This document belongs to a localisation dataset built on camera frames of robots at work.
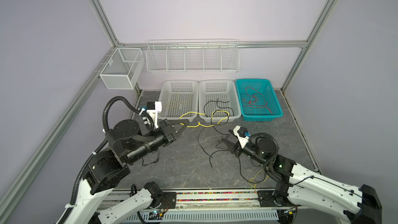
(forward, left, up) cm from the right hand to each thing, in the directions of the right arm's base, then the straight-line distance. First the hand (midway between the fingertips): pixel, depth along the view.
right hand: (227, 135), depth 70 cm
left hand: (-8, +15, +20) cm, 26 cm away
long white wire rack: (+53, +18, +7) cm, 57 cm away
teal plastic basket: (+42, -29, -25) cm, 57 cm away
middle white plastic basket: (+51, -4, -22) cm, 55 cm away
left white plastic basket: (+43, +30, -23) cm, 57 cm away
